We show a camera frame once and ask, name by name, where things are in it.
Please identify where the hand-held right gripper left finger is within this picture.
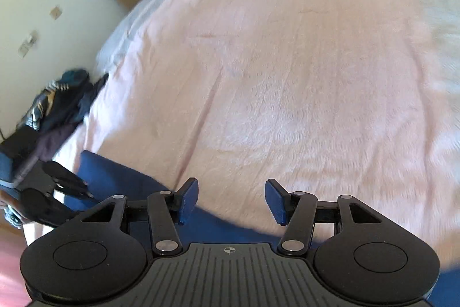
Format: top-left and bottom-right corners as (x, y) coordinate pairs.
(77, 178), (199, 255)

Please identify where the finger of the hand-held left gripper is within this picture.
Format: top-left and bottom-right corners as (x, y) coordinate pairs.
(42, 161), (83, 186)
(54, 181), (95, 200)

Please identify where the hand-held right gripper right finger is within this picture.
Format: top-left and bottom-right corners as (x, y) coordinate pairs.
(265, 178), (387, 255)

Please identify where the blue garment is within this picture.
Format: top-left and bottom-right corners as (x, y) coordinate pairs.
(63, 150), (460, 307)

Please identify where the dark navy garment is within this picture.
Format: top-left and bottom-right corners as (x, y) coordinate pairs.
(39, 73), (109, 132)

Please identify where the dark purple grey garment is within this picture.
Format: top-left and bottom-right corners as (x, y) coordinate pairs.
(33, 123), (78, 163)

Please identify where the striped garment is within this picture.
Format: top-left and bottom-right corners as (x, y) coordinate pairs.
(21, 80), (70, 132)

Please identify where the teal garment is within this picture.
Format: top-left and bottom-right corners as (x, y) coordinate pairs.
(60, 68), (89, 87)

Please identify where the bed with pink cover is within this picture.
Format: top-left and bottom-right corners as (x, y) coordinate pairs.
(23, 0), (460, 276)

